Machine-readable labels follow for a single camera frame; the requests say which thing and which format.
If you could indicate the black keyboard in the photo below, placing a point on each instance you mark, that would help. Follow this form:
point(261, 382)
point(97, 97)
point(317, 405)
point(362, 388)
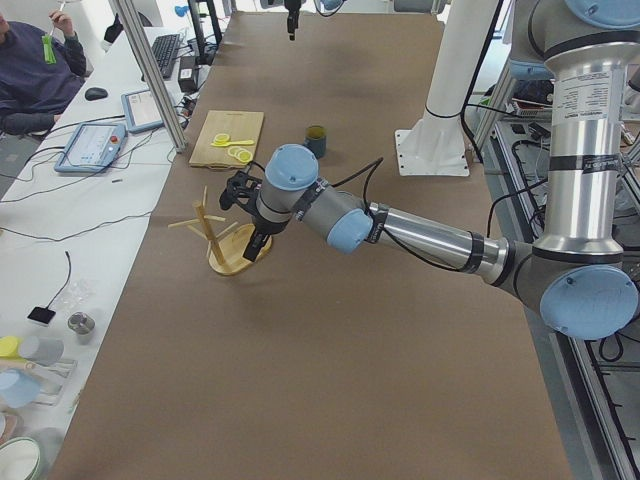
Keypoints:
point(165, 51)

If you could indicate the far teach pendant tablet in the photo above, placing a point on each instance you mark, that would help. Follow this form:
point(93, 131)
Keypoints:
point(140, 111)

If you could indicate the bamboo cutting board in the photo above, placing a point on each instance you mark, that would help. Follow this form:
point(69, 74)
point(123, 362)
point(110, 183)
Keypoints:
point(240, 125)

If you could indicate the clear acrylic tray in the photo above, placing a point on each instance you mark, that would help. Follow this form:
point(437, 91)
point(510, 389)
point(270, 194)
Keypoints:
point(53, 380)

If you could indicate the lemon slice front left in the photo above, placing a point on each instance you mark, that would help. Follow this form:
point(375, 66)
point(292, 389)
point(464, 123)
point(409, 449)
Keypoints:
point(244, 157)

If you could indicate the teach pendant tablet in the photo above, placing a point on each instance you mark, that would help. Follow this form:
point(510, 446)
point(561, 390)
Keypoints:
point(140, 111)
point(92, 148)

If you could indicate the lemon slice middle left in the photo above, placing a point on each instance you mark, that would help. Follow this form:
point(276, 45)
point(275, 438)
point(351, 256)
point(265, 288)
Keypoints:
point(238, 151)

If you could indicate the small metal cup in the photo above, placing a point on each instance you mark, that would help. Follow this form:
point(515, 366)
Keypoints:
point(83, 326)

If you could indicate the light blue plastic cup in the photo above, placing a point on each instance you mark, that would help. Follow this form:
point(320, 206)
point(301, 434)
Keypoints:
point(18, 388)

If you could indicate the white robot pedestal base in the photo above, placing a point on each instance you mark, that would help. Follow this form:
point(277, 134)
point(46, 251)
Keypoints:
point(435, 145)

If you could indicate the black power adapter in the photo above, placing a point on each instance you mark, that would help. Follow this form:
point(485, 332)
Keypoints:
point(188, 75)

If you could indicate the green rimmed white bowl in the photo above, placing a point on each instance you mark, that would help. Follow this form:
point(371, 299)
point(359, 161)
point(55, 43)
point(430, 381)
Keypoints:
point(21, 459)

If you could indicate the dark blue mug yellow inside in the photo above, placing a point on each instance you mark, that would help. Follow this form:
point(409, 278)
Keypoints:
point(315, 140)

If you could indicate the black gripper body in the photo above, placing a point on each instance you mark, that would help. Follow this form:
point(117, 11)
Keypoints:
point(291, 9)
point(265, 226)

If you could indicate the lemon slice back left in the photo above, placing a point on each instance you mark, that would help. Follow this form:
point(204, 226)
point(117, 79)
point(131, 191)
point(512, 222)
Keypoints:
point(233, 149)

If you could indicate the wooden cup storage rack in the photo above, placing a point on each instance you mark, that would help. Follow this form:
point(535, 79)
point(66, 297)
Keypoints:
point(225, 249)

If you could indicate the black computer mouse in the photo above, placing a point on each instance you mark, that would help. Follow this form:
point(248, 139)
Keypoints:
point(95, 93)

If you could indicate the aluminium frame post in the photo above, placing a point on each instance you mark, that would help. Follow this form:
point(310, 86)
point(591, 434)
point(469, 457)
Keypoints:
point(145, 59)

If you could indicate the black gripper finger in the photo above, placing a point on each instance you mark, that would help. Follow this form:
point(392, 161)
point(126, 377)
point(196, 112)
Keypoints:
point(257, 243)
point(291, 27)
point(246, 251)

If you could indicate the lemon slice by knife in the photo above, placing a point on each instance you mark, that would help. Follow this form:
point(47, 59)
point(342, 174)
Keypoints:
point(221, 139)

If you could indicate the seated person dark sweater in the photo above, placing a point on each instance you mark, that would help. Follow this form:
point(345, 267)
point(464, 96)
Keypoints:
point(35, 93)

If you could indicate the grey plastic cup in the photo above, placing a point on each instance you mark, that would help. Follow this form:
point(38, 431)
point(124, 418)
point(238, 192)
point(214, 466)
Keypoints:
point(41, 350)

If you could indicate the near teach pendant tablet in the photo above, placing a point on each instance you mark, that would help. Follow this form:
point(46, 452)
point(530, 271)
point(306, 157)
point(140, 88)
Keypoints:
point(92, 148)

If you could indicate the yellow plastic knife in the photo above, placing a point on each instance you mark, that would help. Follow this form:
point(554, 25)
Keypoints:
point(232, 143)

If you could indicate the yellow plastic cup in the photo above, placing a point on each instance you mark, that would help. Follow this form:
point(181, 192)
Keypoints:
point(9, 347)

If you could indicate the small black square pad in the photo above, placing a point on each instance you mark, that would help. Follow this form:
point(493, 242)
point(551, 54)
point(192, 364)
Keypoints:
point(41, 315)

